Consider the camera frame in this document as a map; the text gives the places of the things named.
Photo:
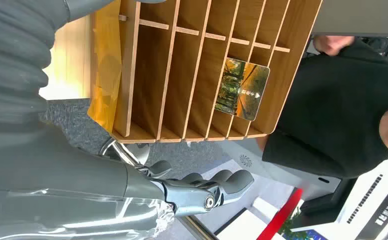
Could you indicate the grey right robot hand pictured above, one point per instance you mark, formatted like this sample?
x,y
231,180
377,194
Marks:
x,y
64,185

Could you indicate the wooden slotted card organizer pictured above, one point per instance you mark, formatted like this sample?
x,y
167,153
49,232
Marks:
x,y
180,82

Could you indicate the white machine with black print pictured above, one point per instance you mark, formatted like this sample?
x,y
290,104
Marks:
x,y
362,202

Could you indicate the grey kiosk with fan logo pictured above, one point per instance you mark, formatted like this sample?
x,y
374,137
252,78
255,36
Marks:
x,y
273,169

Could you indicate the red barrier stripe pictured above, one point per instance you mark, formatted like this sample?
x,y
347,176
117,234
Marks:
x,y
279,215

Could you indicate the green plant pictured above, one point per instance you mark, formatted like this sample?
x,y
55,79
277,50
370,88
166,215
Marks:
x,y
291,225

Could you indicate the person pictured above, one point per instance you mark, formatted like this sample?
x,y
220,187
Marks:
x,y
332,109

